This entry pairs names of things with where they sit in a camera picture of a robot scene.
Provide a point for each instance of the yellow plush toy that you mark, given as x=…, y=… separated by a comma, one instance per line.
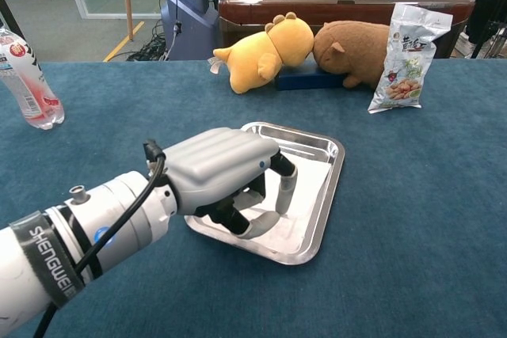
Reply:
x=257, y=57

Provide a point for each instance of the brown mahjong table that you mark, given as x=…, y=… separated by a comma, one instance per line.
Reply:
x=344, y=7

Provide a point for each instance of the stainless steel tray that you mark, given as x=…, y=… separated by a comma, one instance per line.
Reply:
x=293, y=134

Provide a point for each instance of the dark blue box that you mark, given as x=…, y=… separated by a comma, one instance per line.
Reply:
x=305, y=78

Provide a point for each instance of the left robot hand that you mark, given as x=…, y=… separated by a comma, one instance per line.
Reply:
x=214, y=164

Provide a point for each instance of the brown plush capybara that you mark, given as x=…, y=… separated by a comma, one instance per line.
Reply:
x=352, y=49

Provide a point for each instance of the silver snack bag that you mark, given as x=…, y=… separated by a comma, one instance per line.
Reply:
x=404, y=77

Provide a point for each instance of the person in black clothes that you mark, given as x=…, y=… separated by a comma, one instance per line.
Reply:
x=487, y=5

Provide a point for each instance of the clear plastic drink bottle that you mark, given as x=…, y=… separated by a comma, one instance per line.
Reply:
x=39, y=92

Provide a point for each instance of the blue grey robot machine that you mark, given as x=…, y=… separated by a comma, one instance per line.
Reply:
x=186, y=25

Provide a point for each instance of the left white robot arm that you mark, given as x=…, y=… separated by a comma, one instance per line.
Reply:
x=119, y=203

